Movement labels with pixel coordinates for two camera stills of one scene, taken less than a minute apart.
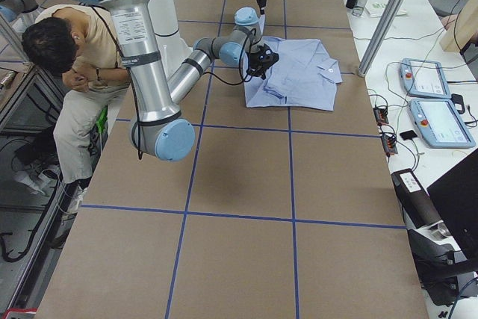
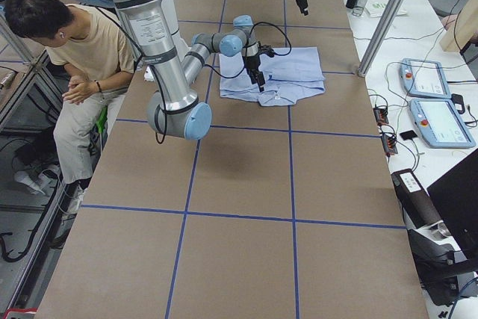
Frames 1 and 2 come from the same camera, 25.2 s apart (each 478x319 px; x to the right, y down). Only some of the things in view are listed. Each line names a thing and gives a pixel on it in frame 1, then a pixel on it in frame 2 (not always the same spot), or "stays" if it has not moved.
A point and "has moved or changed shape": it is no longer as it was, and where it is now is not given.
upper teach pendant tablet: [424, 78] stays
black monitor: [455, 197] stays
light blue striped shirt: [304, 77] has moved or changed shape
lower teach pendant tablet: [439, 125] stays
